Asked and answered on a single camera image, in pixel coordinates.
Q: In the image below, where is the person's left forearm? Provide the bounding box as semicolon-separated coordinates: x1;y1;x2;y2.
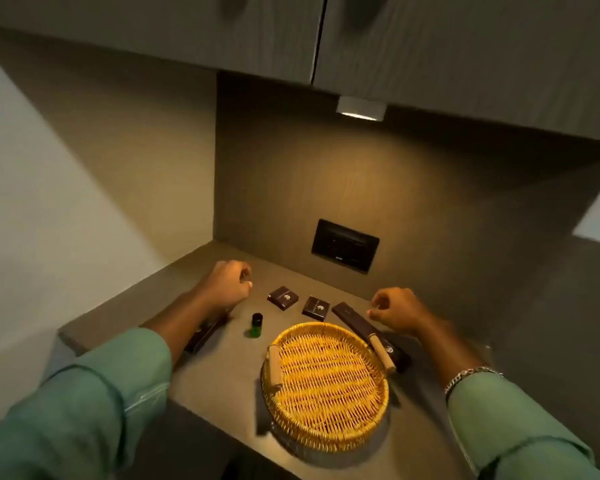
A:
0;290;220;480

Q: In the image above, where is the person's right forearm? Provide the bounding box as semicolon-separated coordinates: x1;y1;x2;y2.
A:
408;315;600;480

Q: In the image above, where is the person's right hand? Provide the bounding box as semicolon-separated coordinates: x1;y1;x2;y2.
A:
367;287;433;337

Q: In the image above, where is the silver chain bracelet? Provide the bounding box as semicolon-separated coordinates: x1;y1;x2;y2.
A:
443;366;505;398

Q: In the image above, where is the small square dark box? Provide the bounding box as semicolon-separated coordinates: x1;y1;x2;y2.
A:
267;286;300;312
301;296;331;322

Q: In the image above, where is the grey cabinet door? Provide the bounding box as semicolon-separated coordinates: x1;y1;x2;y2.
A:
0;0;328;86
313;0;600;145

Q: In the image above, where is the black wall socket plate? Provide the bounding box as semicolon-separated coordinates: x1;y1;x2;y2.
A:
311;219;381;274

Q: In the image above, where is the round yellow wicker tray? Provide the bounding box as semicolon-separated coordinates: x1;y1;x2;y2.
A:
260;322;398;454

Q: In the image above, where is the under-cabinet spot light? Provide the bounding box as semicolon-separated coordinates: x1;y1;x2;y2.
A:
335;96;388;122

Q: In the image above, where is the person's left hand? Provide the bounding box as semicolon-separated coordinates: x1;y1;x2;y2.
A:
195;260;254;312

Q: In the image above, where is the long dark slim box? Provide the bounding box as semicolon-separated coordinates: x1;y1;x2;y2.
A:
184;306;237;355
331;302;412;374

